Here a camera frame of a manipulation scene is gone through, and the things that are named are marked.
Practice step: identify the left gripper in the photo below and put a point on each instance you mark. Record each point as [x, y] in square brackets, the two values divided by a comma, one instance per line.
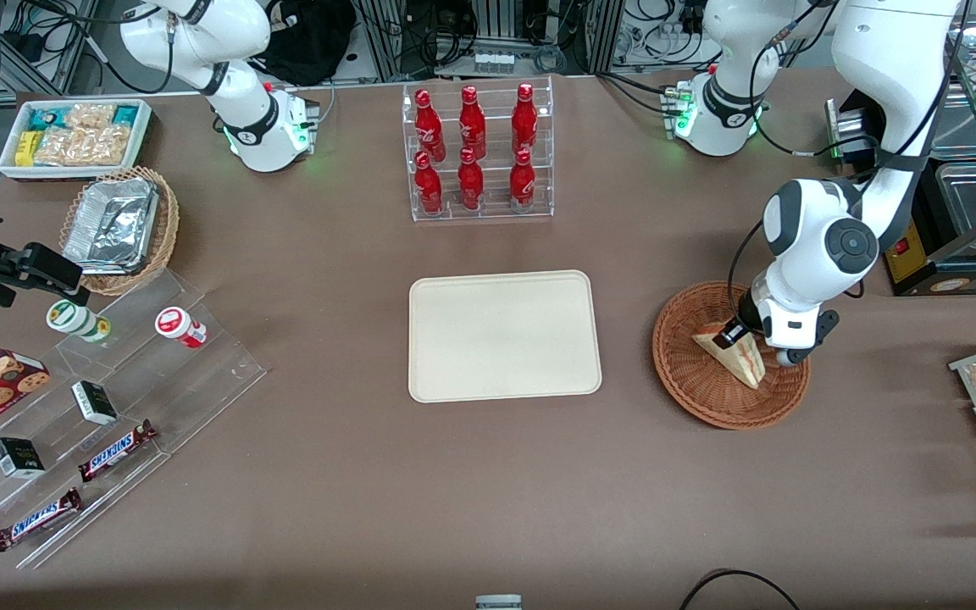
[747, 323]

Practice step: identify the triangular sandwich wedge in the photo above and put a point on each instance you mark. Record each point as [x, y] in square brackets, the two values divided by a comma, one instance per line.
[742, 364]

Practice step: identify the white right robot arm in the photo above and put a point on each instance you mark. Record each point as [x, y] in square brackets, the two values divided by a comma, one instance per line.
[251, 127]

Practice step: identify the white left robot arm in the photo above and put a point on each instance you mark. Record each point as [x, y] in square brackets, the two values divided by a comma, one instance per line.
[895, 51]

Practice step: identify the silver foil tray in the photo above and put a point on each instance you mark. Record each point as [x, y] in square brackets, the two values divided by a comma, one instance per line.
[111, 224]

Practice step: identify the round brown wicker basket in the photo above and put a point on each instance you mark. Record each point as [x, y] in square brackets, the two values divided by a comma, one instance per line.
[691, 381]

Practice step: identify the tan oval wicker basket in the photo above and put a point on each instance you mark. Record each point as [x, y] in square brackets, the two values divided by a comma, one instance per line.
[168, 229]

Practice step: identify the beige rectangular tray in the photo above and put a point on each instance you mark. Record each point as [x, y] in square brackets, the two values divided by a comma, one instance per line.
[454, 339]

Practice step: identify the green lid white cup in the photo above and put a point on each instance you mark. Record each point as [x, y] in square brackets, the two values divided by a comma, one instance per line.
[73, 318]

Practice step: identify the white plastic snack bin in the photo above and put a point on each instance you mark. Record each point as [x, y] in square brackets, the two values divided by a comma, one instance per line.
[73, 172]

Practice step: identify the clear rice cracker bag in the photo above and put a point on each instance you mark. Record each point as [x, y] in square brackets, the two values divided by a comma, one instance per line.
[107, 146]
[60, 146]
[90, 116]

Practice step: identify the yellow snack packet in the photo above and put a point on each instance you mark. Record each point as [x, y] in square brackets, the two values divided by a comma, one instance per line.
[25, 148]

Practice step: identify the red lid white cup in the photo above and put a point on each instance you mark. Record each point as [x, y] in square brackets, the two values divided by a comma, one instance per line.
[179, 326]

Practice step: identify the small black box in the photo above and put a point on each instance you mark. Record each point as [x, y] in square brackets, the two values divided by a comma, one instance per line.
[94, 402]
[18, 457]

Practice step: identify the teal snack packet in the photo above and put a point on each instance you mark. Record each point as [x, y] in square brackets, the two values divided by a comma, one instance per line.
[47, 119]
[125, 115]

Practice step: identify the clear acrylic stepped display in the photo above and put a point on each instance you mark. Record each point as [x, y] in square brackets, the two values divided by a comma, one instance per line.
[200, 390]

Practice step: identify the brown Snickers bar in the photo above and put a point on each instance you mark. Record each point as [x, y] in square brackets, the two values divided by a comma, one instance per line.
[37, 519]
[115, 451]

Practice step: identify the black food warmer machine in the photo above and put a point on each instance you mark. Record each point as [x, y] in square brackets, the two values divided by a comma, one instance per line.
[945, 273]

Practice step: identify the red soda bottle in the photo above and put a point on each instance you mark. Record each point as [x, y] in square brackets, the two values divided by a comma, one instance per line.
[523, 182]
[472, 123]
[429, 186]
[470, 182]
[524, 119]
[428, 123]

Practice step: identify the clear acrylic bottle rack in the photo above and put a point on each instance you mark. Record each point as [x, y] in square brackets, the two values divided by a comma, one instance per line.
[496, 212]

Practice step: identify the black fabric bag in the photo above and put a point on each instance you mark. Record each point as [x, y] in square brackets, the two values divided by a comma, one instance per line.
[310, 42]

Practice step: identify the white power strip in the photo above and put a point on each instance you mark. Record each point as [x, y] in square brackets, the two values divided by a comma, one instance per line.
[494, 63]

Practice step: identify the small grey device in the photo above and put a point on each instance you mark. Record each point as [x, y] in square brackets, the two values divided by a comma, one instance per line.
[498, 602]

